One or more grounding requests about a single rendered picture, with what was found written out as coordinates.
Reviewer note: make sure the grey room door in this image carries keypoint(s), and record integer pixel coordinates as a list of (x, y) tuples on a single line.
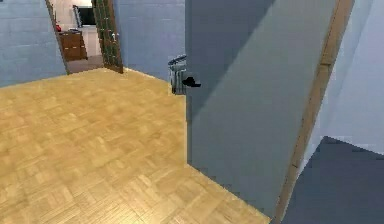
[(253, 110)]

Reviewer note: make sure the brown wooden room door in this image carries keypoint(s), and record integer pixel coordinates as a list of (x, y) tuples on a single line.
[(108, 36)]

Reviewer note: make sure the brown chest of drawers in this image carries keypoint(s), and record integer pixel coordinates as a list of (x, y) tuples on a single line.
[(72, 45)]

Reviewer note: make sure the black television set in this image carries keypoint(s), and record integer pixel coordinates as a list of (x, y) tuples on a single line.
[(85, 16)]

